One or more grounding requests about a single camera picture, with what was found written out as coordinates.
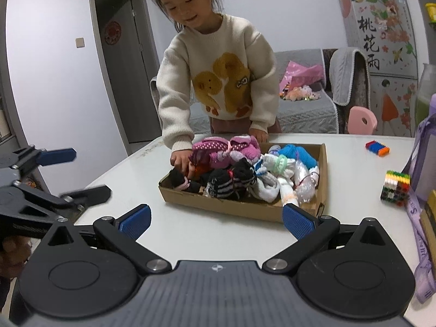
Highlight grey sofa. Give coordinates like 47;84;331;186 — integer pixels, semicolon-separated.
149;47;373;135

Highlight pink plastic chair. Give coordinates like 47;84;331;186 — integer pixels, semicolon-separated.
347;105;378;135

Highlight brown cardboard box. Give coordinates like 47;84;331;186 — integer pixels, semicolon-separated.
158;143;328;223

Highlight decorated refrigerator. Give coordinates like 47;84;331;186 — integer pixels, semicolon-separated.
338;0;418;137

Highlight pink polka dot socks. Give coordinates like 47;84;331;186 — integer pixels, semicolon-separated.
189;135;262;169

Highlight pink plastic bag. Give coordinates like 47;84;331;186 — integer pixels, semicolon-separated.
279;60;325;92

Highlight small blue orange block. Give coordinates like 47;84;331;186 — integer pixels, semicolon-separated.
365;140;390;157

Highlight grey door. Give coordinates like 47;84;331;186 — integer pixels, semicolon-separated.
89;0;161;154

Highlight white socks green tie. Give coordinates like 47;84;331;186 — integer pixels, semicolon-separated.
254;154;296;179

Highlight colourful block cube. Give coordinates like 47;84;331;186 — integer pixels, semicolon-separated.
380;171;411;207

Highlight clear plastic wrapped bundle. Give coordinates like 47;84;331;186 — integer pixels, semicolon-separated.
294;159;316;203

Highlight black striped sock bundle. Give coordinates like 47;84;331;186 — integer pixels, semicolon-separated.
204;158;256;201

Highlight black sock pink tie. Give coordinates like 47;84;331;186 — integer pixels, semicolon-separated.
168;168;202;194

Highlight gold packaging box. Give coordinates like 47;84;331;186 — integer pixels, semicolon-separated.
420;190;436;270

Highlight operator left hand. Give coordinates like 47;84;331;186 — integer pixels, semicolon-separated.
1;236;32;279

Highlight purple water bottle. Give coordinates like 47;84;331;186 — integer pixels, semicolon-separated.
404;96;435;303

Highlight grey white sock bundle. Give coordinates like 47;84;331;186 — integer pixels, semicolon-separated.
248;171;280;204

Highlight child in cream sweater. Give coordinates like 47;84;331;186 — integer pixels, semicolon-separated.
154;0;281;177

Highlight blue knitted sock bundle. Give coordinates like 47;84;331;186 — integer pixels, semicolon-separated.
278;144;318;169

